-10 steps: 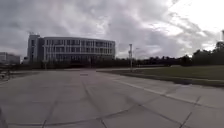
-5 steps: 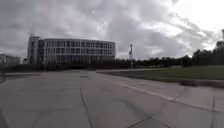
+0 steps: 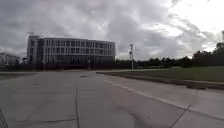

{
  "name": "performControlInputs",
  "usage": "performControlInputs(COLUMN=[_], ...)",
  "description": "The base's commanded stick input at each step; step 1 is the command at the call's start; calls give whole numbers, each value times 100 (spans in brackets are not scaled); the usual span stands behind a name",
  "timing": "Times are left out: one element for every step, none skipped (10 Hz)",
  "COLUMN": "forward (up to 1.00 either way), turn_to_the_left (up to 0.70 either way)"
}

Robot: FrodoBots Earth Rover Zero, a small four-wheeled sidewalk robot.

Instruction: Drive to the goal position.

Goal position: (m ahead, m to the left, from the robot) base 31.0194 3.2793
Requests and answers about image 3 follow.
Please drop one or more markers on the tall pole with equipment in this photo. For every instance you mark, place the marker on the tall pole with equipment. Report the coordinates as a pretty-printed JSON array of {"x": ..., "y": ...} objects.
[{"x": 131, "y": 56}]

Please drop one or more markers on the grey concrete slab pavement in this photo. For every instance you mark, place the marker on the grey concrete slab pavement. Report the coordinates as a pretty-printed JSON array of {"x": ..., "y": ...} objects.
[{"x": 100, "y": 100}]

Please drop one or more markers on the large grey glass-fronted building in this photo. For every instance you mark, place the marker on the large grey glass-fronted building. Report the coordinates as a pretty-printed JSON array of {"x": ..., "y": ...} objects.
[{"x": 71, "y": 50}]

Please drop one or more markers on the dark kerb strip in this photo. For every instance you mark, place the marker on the dark kerb strip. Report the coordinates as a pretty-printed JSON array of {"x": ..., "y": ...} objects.
[{"x": 160, "y": 80}]

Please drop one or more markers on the row of dark trees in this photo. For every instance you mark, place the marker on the row of dark trees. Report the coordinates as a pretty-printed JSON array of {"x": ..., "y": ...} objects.
[{"x": 186, "y": 61}]

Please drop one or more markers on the green grass lawn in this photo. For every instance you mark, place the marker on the green grass lawn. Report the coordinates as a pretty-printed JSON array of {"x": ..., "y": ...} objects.
[{"x": 186, "y": 72}]

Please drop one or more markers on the low pale building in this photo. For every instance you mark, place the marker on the low pale building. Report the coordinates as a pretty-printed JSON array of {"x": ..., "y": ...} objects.
[{"x": 8, "y": 59}]

